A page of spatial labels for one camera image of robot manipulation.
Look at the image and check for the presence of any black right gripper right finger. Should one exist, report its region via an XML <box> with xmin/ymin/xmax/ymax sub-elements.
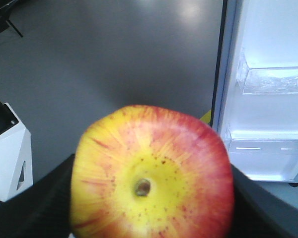
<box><xmin>232</xmin><ymin>166</ymin><xmax>298</xmax><ymax>238</ymax></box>

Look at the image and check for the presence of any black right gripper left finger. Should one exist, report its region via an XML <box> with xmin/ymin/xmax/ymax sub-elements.
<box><xmin>0</xmin><ymin>155</ymin><xmax>75</xmax><ymax>238</ymax></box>

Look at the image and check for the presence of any red yellow apple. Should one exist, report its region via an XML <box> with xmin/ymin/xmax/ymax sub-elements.
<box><xmin>70</xmin><ymin>105</ymin><xmax>234</xmax><ymax>238</ymax></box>

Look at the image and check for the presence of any fridge door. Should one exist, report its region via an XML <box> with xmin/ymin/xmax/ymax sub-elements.
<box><xmin>211</xmin><ymin>0</ymin><xmax>298</xmax><ymax>184</ymax></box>

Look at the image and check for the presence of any clear lower door bin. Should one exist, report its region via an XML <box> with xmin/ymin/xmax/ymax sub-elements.
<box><xmin>221</xmin><ymin>127</ymin><xmax>298</xmax><ymax>180</ymax></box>

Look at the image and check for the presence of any clear door bin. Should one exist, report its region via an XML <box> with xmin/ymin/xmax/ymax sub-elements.
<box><xmin>221</xmin><ymin>127</ymin><xmax>298</xmax><ymax>180</ymax></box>
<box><xmin>236</xmin><ymin>50</ymin><xmax>298</xmax><ymax>95</ymax></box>

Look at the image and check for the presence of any yellow floor tape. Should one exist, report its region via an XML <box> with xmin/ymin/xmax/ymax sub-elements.
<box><xmin>200</xmin><ymin>110</ymin><xmax>212</xmax><ymax>124</ymax></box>

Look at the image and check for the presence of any clear upper door bin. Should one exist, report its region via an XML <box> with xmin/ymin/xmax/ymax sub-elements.
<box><xmin>236</xmin><ymin>50</ymin><xmax>298</xmax><ymax>95</ymax></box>

